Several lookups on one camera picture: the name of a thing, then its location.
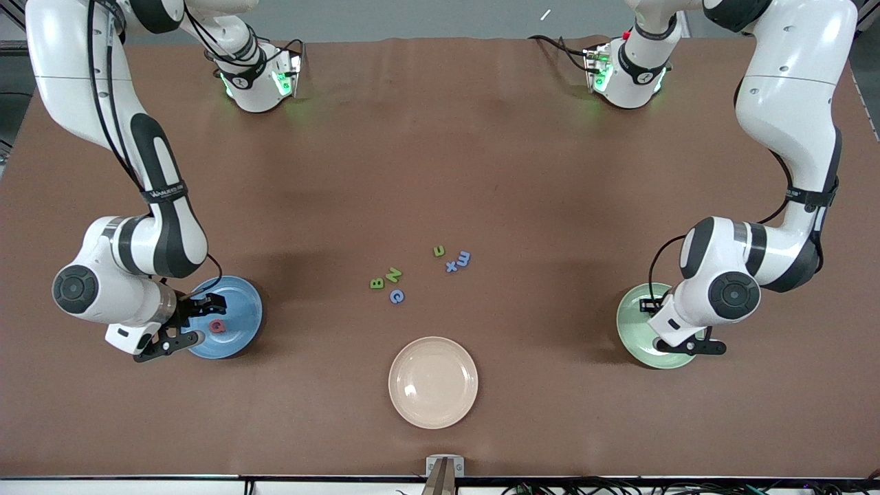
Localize green plate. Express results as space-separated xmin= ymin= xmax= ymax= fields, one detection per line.
xmin=615 ymin=282 xmax=705 ymax=371

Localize blue plate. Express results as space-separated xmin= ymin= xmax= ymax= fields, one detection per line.
xmin=180 ymin=275 xmax=264 ymax=360

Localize beige plate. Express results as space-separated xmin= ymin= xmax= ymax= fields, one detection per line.
xmin=388 ymin=335 xmax=479 ymax=430

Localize brown table mat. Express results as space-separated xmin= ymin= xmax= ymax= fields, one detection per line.
xmin=0 ymin=36 xmax=880 ymax=479

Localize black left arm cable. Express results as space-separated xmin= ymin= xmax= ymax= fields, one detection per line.
xmin=648 ymin=148 xmax=795 ymax=303

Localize tangled black cables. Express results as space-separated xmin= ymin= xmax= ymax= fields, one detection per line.
xmin=502 ymin=470 xmax=880 ymax=495

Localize grey metal bracket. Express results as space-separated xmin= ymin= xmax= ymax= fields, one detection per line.
xmin=426 ymin=454 xmax=465 ymax=479

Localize black base cable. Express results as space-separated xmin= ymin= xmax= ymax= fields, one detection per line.
xmin=528 ymin=34 xmax=592 ymax=73
xmin=186 ymin=7 xmax=307 ymax=69

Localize aluminium camera mast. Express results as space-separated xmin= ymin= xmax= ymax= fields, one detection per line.
xmin=421 ymin=459 xmax=457 ymax=495

